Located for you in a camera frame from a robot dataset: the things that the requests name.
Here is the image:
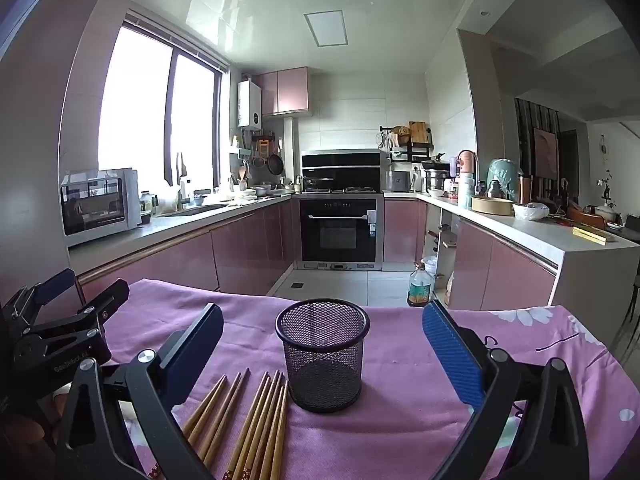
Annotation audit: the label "black built-in oven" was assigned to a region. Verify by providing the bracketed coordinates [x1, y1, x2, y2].
[299, 195, 385, 271]

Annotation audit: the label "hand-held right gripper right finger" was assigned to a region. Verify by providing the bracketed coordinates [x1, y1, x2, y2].
[421, 300, 591, 480]

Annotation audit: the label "long pink base cabinets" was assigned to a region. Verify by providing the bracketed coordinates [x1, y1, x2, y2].
[70, 195, 301, 301]

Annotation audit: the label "white countertop oven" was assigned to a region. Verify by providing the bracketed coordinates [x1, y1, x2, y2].
[60, 167, 142, 248]

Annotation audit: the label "kitchen window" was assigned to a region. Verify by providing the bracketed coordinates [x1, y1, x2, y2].
[97, 22, 223, 196]

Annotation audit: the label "gas stove top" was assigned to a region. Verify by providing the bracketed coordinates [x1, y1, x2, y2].
[304, 186, 381, 195]

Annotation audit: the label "framed wall picture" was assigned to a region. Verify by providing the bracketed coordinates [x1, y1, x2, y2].
[532, 127, 560, 181]

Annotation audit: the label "black kitchen rack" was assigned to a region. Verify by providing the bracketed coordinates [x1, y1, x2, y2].
[378, 125, 433, 161]

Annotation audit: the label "wall utensil rack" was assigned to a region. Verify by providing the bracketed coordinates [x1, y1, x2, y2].
[231, 132, 277, 181]

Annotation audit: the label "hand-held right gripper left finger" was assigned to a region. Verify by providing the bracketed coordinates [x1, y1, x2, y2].
[54, 302, 225, 480]

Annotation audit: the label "black mesh cup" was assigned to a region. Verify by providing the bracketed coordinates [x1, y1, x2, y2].
[275, 299, 371, 413]

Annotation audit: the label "cooking oil bottle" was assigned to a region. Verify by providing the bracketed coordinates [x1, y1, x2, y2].
[407, 262, 435, 308]

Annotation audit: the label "round beige container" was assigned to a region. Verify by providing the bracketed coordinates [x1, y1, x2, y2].
[471, 196, 514, 216]

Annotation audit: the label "white plastic bag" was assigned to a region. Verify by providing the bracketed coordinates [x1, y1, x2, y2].
[512, 202, 551, 222]

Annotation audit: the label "flat yellow box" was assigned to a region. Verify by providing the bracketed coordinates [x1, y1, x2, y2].
[572, 225, 617, 245]

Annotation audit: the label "pink base cabinets open shelf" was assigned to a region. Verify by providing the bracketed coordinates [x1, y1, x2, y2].
[384, 196, 561, 313]

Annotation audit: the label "white water heater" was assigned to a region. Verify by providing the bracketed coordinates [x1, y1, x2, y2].
[237, 80, 263, 128]

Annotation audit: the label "bunch of wooden chopsticks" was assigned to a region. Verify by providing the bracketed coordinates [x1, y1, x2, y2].
[145, 367, 291, 480]

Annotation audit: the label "ceiling light panel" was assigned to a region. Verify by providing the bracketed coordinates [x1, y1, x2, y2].
[304, 10, 349, 47]

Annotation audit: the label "steel kitchen sink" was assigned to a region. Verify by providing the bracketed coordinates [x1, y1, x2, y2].
[160, 202, 228, 218]

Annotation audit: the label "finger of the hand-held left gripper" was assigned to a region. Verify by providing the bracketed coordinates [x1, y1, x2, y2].
[2, 268, 77, 321]
[15, 278, 131, 356]

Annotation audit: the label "pink printed tablecloth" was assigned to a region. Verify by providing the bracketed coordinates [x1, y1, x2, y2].
[102, 278, 638, 480]

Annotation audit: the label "pink wall cabinet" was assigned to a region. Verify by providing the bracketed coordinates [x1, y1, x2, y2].
[252, 66, 310, 118]

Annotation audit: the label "black range hood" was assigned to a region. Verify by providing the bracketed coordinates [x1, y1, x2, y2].
[301, 149, 382, 193]

